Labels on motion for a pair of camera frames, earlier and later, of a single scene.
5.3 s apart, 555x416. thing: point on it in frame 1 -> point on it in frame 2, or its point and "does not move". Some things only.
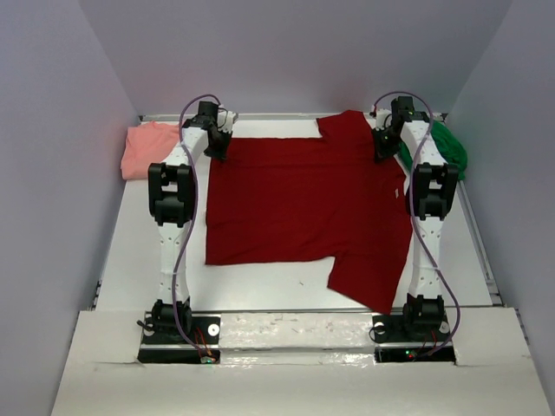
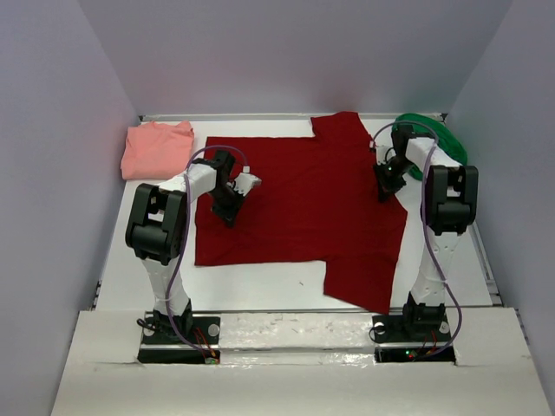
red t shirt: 338,196 does not move
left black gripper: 221,153 -> 228,215
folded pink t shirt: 146,143 does not move
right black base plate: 403,338 does not move
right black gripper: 382,152 -> 386,188
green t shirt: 451,150 does not move
